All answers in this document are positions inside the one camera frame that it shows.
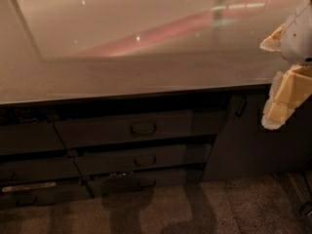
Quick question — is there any dark drawer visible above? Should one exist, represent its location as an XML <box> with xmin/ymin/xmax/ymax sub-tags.
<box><xmin>0</xmin><ymin>123</ymin><xmax>63</xmax><ymax>155</ymax></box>
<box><xmin>75</xmin><ymin>144</ymin><xmax>212</xmax><ymax>176</ymax></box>
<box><xmin>0</xmin><ymin>184</ymin><xmax>91</xmax><ymax>210</ymax></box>
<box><xmin>55</xmin><ymin>109</ymin><xmax>226</xmax><ymax>148</ymax></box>
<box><xmin>0</xmin><ymin>157</ymin><xmax>80</xmax><ymax>182</ymax></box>
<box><xmin>88</xmin><ymin>169</ymin><xmax>203</xmax><ymax>197</ymax></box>

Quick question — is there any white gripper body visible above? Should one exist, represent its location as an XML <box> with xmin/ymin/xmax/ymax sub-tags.
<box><xmin>281</xmin><ymin>0</ymin><xmax>312</xmax><ymax>66</ymax></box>

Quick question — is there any dark right cabinet door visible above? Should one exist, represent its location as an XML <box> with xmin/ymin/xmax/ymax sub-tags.
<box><xmin>203</xmin><ymin>91</ymin><xmax>312</xmax><ymax>181</ymax></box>

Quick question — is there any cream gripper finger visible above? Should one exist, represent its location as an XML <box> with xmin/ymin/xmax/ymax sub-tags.
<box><xmin>259</xmin><ymin>24</ymin><xmax>285</xmax><ymax>52</ymax></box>
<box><xmin>261</xmin><ymin>64</ymin><xmax>312</xmax><ymax>130</ymax></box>

